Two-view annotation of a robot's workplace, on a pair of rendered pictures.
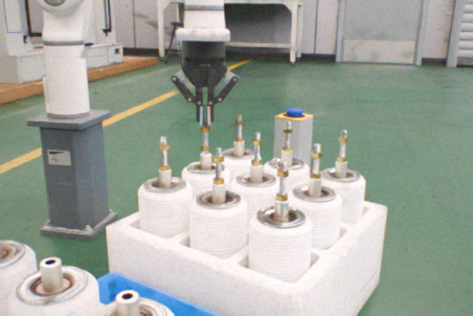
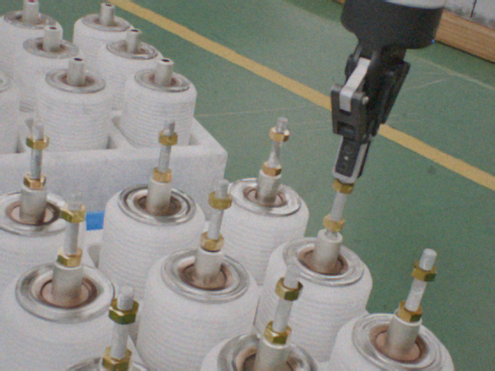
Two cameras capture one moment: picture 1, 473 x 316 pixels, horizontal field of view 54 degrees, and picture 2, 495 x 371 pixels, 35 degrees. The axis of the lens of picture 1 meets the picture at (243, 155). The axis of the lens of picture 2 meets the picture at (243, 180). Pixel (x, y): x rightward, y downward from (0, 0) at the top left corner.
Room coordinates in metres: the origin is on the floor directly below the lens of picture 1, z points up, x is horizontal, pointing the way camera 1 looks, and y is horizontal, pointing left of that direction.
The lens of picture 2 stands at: (1.06, -0.51, 0.62)
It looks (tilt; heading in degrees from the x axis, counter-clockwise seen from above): 26 degrees down; 116
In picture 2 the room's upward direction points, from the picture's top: 12 degrees clockwise
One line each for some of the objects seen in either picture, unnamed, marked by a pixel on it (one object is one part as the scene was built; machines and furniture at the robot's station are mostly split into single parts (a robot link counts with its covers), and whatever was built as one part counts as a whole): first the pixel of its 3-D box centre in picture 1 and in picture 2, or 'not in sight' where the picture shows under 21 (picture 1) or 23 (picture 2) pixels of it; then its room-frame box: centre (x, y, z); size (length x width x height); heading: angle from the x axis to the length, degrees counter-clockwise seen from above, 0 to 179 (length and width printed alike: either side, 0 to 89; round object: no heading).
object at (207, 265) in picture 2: (256, 173); (207, 262); (0.81, -0.02, 0.26); 0.02 x 0.02 x 0.03
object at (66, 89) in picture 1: (67, 80); not in sight; (1.12, 0.43, 0.39); 0.09 x 0.09 x 0.17; 78
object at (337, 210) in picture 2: (205, 138); (338, 205); (0.87, 0.07, 0.31); 0.01 x 0.01 x 0.08; 4
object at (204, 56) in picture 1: (204, 62); (383, 42); (0.87, 0.07, 0.46); 0.08 x 0.08 x 0.09
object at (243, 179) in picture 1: (256, 180); (205, 276); (0.81, -0.02, 0.25); 0.08 x 0.08 x 0.01
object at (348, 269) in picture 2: (205, 167); (323, 261); (0.87, 0.07, 0.25); 0.08 x 0.08 x 0.01
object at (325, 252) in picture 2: (205, 161); (326, 250); (0.87, 0.07, 0.26); 0.02 x 0.02 x 0.03
